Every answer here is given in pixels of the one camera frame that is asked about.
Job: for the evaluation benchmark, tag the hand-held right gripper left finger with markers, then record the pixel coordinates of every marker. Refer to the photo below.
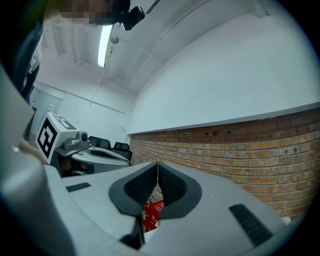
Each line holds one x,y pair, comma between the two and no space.
95,197

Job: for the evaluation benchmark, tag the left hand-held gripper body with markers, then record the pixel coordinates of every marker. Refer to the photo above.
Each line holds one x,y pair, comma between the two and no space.
47,135

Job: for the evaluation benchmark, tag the person's left forearm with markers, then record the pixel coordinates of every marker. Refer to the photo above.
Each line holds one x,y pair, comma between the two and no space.
30,150

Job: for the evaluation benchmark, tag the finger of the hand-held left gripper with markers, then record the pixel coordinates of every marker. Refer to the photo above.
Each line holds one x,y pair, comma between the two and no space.
100,148
107,163

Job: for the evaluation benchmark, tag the long ceiling light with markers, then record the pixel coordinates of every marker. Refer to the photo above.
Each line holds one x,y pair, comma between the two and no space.
104,47

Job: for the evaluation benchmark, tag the person's dark blue shirt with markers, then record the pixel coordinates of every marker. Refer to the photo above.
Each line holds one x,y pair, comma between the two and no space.
22,62

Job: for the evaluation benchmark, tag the black head-worn camera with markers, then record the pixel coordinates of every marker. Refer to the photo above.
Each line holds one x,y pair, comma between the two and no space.
133,18

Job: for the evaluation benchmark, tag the person's head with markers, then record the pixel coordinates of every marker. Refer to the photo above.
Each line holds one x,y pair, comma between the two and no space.
82,12

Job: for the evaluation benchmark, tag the red fire extinguisher box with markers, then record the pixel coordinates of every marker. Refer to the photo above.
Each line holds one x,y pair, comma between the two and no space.
152,215

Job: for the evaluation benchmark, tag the black office chair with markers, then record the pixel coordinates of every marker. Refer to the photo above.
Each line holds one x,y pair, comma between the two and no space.
100,142
122,150

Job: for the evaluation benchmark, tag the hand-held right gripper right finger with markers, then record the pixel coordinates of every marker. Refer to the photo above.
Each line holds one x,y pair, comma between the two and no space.
212,200

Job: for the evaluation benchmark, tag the ceiling smoke detector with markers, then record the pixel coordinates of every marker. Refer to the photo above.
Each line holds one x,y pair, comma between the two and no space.
114,40

